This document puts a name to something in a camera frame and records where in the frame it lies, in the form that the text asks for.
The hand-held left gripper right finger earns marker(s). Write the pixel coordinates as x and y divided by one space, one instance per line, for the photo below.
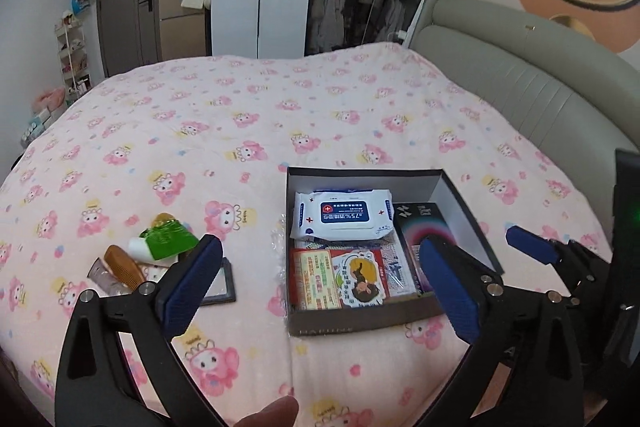
450 292

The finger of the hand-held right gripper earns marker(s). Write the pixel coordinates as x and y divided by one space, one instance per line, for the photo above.
530 246

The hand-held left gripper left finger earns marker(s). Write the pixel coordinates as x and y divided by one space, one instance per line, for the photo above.
192 287

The blue white cartoon packet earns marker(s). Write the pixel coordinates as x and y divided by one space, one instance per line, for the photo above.
400 272

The black rainbow print box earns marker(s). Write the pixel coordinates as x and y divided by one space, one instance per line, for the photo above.
415 227

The red cartoon snack packet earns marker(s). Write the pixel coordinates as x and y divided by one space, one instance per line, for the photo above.
315 277

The dark grey cardboard box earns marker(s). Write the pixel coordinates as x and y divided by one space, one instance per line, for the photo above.
325 327

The person's left hand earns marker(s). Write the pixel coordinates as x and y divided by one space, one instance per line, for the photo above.
270 413

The small black framed mirror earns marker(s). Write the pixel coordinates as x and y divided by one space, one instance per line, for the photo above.
220 287

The green packet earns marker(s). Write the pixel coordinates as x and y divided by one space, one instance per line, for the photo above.
167 239

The wooden comb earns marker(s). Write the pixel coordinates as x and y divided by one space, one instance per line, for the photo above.
122 262

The clear plastic packet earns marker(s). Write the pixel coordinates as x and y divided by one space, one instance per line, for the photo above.
107 279

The clear plastic wrap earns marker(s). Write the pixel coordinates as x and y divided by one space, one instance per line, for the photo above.
280 239

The white wet wipes pack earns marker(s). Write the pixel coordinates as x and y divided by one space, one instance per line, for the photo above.
345 212

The grey padded headboard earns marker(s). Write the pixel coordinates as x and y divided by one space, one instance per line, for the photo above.
500 72

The pink printed blanket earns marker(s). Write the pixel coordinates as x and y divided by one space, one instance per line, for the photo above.
250 107

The pile of small boxes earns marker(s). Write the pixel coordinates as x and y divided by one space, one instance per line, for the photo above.
37 124

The pink cushion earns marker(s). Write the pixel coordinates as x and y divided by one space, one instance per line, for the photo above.
50 98

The brown cabinet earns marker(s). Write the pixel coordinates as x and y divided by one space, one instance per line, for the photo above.
177 32

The white shelf rack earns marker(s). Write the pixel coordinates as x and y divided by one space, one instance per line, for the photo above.
72 52

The grey door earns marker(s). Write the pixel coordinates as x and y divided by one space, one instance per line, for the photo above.
125 7

